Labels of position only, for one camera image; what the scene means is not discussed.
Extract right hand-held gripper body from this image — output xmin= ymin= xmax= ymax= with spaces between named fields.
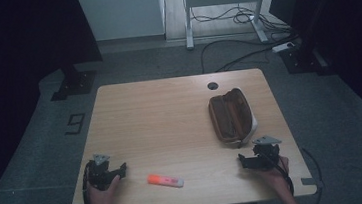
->
xmin=250 ymin=133 xmax=286 ymax=172

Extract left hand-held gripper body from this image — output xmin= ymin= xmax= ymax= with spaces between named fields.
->
xmin=85 ymin=152 xmax=119 ymax=193

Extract person's right hand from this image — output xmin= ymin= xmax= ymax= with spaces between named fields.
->
xmin=254 ymin=154 xmax=293 ymax=196

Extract person's left hand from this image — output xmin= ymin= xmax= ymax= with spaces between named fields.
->
xmin=85 ymin=174 xmax=124 ymax=204

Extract orange highlighter pen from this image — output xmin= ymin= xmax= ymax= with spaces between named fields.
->
xmin=146 ymin=170 xmax=185 ymax=192

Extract brown pencil case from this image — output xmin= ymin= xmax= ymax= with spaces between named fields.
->
xmin=206 ymin=85 xmax=261 ymax=147

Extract black stand base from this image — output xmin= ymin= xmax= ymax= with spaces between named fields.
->
xmin=47 ymin=61 xmax=99 ymax=102
xmin=278 ymin=41 xmax=331 ymax=77

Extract white power strip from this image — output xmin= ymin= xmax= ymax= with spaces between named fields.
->
xmin=271 ymin=41 xmax=297 ymax=54

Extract black curtain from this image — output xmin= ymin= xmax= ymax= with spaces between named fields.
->
xmin=0 ymin=0 xmax=117 ymax=204
xmin=268 ymin=0 xmax=362 ymax=150

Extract white cabinet panel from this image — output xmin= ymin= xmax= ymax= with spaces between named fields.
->
xmin=75 ymin=0 xmax=169 ymax=44

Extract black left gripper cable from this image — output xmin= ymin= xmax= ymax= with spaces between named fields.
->
xmin=78 ymin=160 xmax=96 ymax=204

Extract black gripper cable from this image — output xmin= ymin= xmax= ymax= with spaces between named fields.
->
xmin=78 ymin=160 xmax=96 ymax=204
xmin=263 ymin=148 xmax=296 ymax=199

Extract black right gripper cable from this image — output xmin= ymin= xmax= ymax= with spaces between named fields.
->
xmin=263 ymin=148 xmax=296 ymax=199

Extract thin black floor cable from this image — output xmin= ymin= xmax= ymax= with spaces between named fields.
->
xmin=301 ymin=145 xmax=327 ymax=204

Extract black table cable hole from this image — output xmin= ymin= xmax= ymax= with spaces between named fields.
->
xmin=206 ymin=80 xmax=220 ymax=91

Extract black floor cables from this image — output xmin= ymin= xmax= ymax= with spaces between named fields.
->
xmin=188 ymin=0 xmax=304 ymax=75

